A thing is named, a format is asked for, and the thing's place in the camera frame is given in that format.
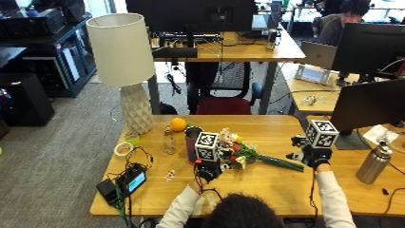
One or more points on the clear glass bottle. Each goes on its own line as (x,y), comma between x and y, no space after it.
(170,142)

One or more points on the right glove white marker cube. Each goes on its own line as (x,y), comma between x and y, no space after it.
(323,133)

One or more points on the small tablet on stand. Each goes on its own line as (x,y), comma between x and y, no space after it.
(312,75)

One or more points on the glove white marker cube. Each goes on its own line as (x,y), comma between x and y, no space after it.
(207,146)
(323,133)

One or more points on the black office chair red seat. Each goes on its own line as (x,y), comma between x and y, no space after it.
(226,90)

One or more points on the steel water bottle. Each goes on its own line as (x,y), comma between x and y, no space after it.
(374,164)

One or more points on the large black monitor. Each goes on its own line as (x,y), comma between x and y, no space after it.
(371,47)

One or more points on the small white flower piece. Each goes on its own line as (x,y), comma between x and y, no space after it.
(170,175)

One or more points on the small green sticky pad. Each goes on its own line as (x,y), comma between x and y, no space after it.
(134,140)

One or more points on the white paper sheet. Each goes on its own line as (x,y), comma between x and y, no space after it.
(379,134)

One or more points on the light wooden side desk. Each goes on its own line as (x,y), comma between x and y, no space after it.
(310,95)

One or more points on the black storage shelf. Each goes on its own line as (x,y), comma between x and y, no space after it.
(55,53)

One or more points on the white table lamp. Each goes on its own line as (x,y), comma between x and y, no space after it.
(122,53)

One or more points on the toy flower bouquet green stems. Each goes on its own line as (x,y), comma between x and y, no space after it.
(247,153)

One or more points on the black device with lit screen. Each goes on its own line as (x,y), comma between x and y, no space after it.
(134,182)

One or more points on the silver laptop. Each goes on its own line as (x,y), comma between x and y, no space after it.
(319,54)

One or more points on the person's left hand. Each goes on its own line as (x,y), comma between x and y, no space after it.
(207,172)

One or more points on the left glove white marker cube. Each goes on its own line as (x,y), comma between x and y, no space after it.
(207,146)

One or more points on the clear glasses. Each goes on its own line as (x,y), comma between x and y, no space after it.
(311,100)

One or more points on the person's right hand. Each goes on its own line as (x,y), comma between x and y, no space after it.
(316,155)

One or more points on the roll of tape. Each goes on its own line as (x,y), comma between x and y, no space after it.
(123,149)

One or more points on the black monitor on stand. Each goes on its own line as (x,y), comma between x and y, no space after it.
(371,106)

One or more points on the wide black monitor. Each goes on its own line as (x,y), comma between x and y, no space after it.
(190,15)

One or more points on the wooden desk grey legs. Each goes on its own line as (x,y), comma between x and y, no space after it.
(254,50)

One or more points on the orange fruit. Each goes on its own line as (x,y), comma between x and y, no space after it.
(178,124)

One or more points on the black computer tower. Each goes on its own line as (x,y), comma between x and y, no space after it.
(26,98)

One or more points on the maroon tumbler cup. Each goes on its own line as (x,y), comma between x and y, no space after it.
(192,148)

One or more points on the black power box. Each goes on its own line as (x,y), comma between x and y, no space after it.
(108,191)

